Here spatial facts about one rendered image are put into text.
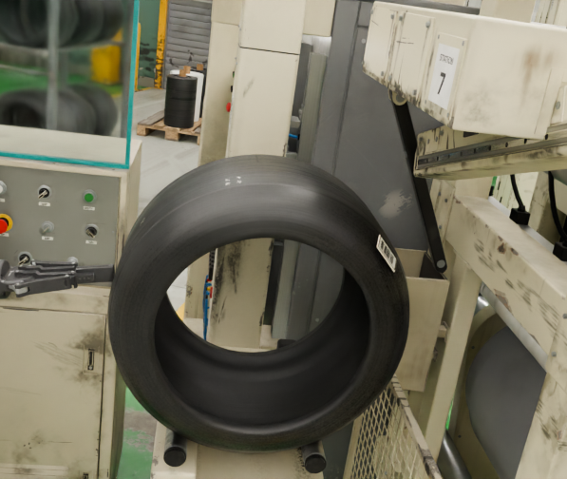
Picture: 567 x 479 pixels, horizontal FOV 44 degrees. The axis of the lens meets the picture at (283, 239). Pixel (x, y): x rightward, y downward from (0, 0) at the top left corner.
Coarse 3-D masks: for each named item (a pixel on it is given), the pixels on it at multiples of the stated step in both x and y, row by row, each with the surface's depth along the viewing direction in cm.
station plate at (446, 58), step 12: (444, 48) 97; (456, 48) 92; (444, 60) 96; (456, 60) 92; (444, 72) 96; (432, 84) 101; (444, 84) 96; (432, 96) 100; (444, 96) 95; (444, 108) 95
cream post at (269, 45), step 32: (256, 0) 143; (288, 0) 144; (256, 32) 145; (288, 32) 146; (256, 64) 148; (288, 64) 148; (256, 96) 150; (288, 96) 151; (256, 128) 152; (288, 128) 153; (224, 256) 162; (256, 256) 163; (224, 288) 165; (256, 288) 166; (224, 320) 168; (256, 320) 169
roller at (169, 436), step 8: (168, 432) 141; (168, 440) 139; (176, 440) 138; (184, 440) 140; (168, 448) 137; (176, 448) 136; (184, 448) 138; (168, 456) 136; (176, 456) 136; (184, 456) 137; (168, 464) 137; (176, 464) 137
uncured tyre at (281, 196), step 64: (192, 192) 124; (256, 192) 121; (320, 192) 124; (128, 256) 125; (192, 256) 121; (128, 320) 125; (384, 320) 129; (128, 384) 132; (192, 384) 155; (256, 384) 161; (320, 384) 156; (384, 384) 136; (256, 448) 137
